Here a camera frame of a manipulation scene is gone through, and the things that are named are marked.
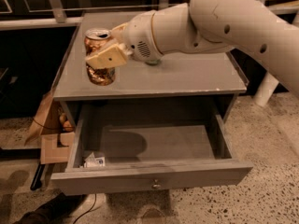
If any metal drawer knob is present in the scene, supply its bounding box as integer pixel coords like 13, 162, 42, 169
151, 179, 161, 189

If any grey wooden cabinet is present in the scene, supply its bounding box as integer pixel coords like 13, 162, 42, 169
53, 12, 247, 119

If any metal railing frame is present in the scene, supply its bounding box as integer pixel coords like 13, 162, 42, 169
0, 0, 299, 32

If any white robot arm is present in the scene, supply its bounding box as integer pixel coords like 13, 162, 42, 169
85, 0, 299, 96

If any grey open top drawer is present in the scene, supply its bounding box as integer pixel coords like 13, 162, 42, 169
51, 115, 252, 195

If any green soda can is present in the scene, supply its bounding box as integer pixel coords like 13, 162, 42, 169
145, 59, 161, 65

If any black shoe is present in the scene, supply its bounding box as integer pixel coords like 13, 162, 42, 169
13, 193, 85, 224

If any black cable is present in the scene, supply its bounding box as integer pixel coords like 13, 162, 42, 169
72, 193, 97, 224

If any orange soda can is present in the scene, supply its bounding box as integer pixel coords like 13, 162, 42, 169
84, 28, 115, 86

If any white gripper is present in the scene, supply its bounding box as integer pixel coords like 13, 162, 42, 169
85, 10, 163, 69

